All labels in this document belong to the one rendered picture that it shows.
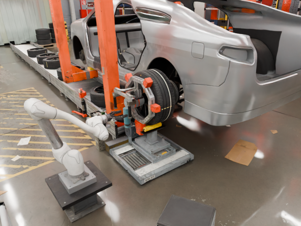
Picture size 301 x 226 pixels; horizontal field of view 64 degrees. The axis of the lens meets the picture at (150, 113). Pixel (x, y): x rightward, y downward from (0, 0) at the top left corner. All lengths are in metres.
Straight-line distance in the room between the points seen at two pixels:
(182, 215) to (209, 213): 0.23
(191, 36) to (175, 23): 0.28
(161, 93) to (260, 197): 1.53
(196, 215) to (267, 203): 0.99
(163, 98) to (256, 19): 2.11
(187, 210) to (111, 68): 1.85
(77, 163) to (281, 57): 3.07
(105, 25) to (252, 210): 2.52
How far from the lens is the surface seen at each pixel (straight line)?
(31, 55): 9.50
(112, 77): 3.11
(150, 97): 2.64
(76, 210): 2.67
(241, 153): 3.56
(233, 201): 2.83
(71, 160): 2.41
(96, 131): 2.33
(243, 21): 4.31
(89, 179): 2.51
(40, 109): 2.12
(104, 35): 2.99
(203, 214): 2.17
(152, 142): 3.20
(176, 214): 2.14
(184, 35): 2.61
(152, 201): 2.72
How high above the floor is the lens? 1.91
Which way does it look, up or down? 25 degrees down
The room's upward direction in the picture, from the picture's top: 2 degrees counter-clockwise
